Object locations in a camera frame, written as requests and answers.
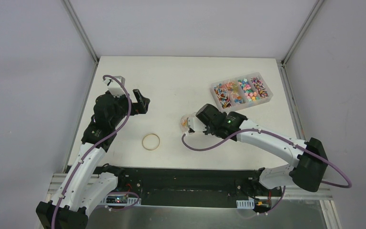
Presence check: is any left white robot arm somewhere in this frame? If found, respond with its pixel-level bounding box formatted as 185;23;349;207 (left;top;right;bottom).
36;89;150;229

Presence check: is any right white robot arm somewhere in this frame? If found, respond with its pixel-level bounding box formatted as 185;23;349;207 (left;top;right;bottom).
187;104;327;196

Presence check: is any clear plastic jar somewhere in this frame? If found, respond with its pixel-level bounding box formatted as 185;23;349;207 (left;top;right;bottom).
179;113;195;133

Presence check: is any clear compartment candy box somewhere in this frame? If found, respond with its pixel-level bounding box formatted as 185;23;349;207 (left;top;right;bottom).
210;72;274;113

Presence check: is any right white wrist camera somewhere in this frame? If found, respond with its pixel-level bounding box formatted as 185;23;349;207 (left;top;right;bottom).
187;116;205;134

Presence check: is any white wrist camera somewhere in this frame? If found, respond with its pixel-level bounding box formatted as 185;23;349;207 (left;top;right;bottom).
103;75;126;97
187;116;205;134

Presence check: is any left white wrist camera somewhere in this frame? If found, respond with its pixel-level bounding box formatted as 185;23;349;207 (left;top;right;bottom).
103;75;126;97

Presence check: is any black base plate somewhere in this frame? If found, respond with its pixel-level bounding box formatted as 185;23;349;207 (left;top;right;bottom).
94;165;283;208

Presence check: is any right aluminium frame post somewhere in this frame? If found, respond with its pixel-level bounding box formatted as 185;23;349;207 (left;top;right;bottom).
281;0;326;66

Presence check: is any aluminium frame post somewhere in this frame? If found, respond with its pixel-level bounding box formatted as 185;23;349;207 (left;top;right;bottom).
281;0;326;66
61;0;99;65

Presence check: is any right white cable duct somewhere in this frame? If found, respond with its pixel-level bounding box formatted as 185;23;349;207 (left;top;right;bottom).
236;199;255;209

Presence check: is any white cable duct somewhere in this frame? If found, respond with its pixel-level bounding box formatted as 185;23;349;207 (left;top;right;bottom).
98;194;142;207
236;199;255;209

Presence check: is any left white cable duct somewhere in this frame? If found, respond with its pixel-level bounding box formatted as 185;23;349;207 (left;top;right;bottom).
98;194;142;207

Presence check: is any left aluminium frame post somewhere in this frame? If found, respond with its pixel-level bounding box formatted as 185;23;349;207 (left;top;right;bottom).
61;0;99;65

